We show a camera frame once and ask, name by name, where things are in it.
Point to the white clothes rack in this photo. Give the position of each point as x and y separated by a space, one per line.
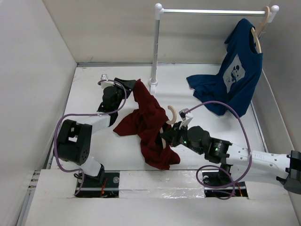
159 11

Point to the silver foil tape strip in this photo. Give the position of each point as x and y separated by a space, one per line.
168 184

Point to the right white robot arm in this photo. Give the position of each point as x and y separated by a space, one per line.
235 163

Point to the wooden hanger holding blue shirt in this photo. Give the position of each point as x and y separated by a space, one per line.
257 31

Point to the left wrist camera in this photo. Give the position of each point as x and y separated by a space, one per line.
104 78

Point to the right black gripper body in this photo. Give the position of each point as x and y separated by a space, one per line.
179 135

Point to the dark red t shirt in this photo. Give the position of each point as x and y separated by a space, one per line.
146 122

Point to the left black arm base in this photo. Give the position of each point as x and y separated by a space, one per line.
104 185

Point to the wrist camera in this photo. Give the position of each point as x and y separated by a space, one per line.
186 117
104 78

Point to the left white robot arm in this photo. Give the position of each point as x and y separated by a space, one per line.
72 139

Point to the blue printed t shirt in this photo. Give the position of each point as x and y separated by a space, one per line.
235 82

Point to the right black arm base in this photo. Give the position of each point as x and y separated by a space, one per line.
213 176

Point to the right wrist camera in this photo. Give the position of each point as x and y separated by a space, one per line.
186 117

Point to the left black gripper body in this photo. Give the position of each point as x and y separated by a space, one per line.
121 95

